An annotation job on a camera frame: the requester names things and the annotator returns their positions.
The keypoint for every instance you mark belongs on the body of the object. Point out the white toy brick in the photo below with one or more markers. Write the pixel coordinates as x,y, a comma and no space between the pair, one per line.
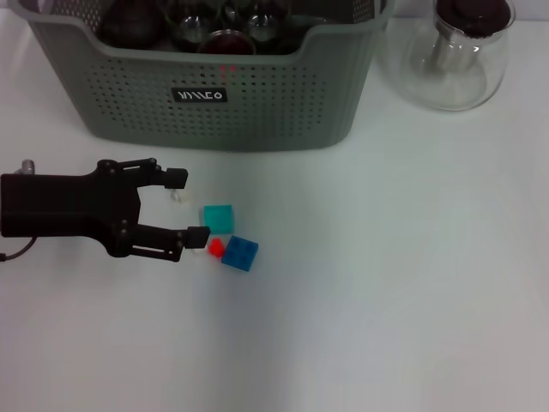
182,197

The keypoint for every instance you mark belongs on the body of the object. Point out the steel teapot infuser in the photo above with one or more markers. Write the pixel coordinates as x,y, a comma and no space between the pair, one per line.
450,51

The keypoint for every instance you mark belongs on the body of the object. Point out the black teapot lid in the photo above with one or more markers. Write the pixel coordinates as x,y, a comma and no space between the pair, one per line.
472,17

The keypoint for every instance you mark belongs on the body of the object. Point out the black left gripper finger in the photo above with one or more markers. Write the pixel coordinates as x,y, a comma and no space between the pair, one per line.
197,238
176,179

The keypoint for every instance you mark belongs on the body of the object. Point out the clear glass teapot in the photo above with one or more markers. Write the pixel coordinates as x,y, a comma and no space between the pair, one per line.
412,64

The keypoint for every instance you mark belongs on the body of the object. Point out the blue square toy plate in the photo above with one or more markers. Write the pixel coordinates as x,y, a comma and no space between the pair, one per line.
240,253

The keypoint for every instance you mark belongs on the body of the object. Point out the white flat toy plate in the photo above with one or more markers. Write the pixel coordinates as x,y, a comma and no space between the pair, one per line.
198,252

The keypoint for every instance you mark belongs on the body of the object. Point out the grey perforated storage basket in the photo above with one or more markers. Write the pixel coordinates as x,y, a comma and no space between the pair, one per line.
171,124

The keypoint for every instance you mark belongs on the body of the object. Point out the small orange-red toy brick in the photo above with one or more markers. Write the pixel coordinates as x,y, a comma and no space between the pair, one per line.
216,248

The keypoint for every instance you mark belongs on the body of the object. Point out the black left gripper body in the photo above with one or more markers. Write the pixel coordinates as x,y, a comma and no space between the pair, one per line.
64,206

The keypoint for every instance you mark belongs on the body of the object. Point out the cyan square toy plate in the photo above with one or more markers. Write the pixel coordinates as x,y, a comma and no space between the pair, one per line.
218,219

